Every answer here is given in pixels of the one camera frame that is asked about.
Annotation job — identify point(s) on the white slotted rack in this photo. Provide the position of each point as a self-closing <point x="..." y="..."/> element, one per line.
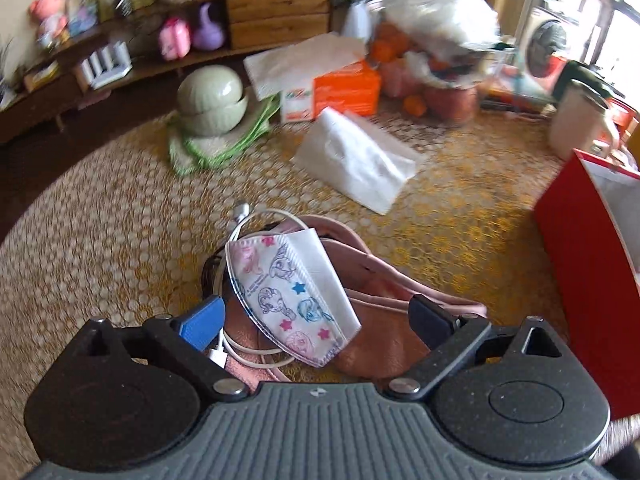
<point x="102" y="65"/>

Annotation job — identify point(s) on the red paper bag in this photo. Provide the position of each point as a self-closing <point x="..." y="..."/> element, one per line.
<point x="585" y="285"/>

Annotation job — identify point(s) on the white tissue pack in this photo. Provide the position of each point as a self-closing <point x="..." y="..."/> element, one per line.
<point x="355" y="160"/>

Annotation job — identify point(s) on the white printed face mask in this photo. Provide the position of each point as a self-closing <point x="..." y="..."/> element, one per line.
<point x="295" y="290"/>

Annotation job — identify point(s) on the green-edged woven mat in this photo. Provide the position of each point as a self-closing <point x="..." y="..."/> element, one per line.
<point x="205" y="157"/>

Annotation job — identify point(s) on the silver washing machine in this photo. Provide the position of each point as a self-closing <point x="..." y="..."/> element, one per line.
<point x="545" y="45"/>

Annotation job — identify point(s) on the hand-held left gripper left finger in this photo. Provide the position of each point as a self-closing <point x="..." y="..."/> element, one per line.
<point x="202" y="322"/>

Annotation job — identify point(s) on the pink plush figure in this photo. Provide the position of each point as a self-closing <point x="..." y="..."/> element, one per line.
<point x="47" y="15"/>

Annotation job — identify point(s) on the wooden cabinet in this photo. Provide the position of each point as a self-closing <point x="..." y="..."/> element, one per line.
<point x="275" y="15"/>

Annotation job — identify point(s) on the orange tangerine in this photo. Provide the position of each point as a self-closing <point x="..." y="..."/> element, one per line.
<point x="416" y="105"/>

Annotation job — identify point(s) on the pale green ceramic bowl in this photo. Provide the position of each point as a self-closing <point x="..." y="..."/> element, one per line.
<point x="220" y="120"/>
<point x="210" y="87"/>

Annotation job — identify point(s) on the clear plastic bag of fruit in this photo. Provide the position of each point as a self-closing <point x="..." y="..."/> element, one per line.
<point x="440" y="10"/>

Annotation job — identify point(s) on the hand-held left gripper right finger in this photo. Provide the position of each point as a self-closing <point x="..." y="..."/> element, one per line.
<point x="429" y="319"/>

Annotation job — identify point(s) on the pink fleece bag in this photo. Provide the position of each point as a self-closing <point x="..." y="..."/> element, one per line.
<point x="390" y="340"/>

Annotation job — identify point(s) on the purple plastic toy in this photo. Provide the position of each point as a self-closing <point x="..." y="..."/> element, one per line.
<point x="207" y="30"/>

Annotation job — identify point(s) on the pink plastic toy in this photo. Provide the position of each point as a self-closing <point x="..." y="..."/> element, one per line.
<point x="175" y="37"/>

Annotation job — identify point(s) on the orange carton box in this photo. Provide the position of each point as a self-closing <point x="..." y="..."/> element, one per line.
<point x="345" y="92"/>

